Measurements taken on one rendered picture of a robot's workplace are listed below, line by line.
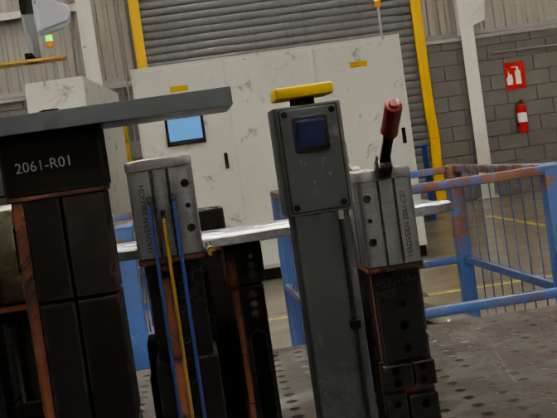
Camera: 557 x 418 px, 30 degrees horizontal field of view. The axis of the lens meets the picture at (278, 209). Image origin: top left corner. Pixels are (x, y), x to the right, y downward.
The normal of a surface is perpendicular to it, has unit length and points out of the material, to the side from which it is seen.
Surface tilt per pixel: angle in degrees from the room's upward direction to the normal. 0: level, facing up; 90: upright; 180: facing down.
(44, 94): 90
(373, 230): 90
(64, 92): 90
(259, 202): 90
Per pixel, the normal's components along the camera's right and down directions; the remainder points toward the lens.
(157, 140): 0.09, 0.04
